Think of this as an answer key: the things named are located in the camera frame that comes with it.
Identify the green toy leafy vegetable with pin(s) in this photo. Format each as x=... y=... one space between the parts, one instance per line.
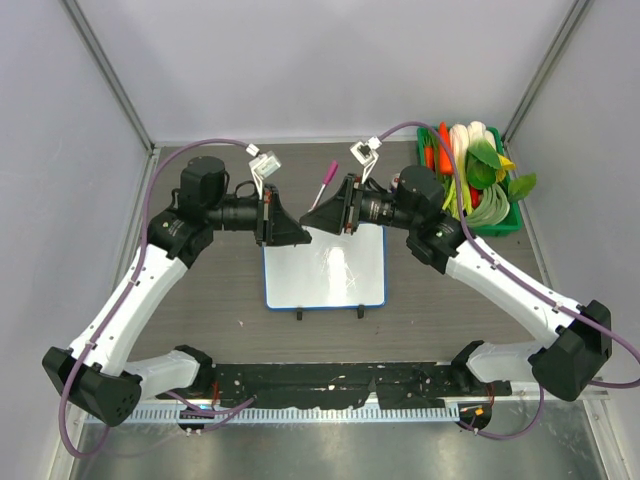
x=485 y=167

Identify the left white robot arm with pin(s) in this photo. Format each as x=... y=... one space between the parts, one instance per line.
x=95 y=371

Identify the small orange toy carrot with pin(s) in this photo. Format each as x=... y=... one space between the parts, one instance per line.
x=429 y=157

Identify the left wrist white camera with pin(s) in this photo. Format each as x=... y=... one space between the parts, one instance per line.
x=262 y=165

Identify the green plastic tray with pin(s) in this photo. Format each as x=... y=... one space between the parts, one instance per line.
x=512 y=223

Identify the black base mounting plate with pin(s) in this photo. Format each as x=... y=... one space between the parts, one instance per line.
x=397 y=385

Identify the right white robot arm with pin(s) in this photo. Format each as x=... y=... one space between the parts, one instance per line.
x=567 y=349

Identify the white slotted cable duct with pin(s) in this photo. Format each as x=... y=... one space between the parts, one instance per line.
x=165 y=412

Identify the pale green toy beans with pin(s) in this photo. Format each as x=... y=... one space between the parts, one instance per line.
x=492 y=210

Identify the blue framed whiteboard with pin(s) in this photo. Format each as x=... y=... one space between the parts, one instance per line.
x=332 y=272

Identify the magenta capped marker pen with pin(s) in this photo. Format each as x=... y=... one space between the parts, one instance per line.
x=327 y=179

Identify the large orange toy carrot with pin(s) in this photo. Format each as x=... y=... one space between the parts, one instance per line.
x=444 y=161

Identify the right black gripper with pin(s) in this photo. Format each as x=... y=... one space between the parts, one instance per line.
x=330 y=216

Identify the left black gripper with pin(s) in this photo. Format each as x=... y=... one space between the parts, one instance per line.
x=275 y=226

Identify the wrist white camera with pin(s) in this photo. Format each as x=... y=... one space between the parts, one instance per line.
x=262 y=165
x=366 y=153

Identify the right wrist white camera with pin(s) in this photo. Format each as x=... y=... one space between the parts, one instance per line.
x=366 y=153

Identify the blue silver energy drink can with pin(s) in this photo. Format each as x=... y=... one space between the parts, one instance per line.
x=394 y=182

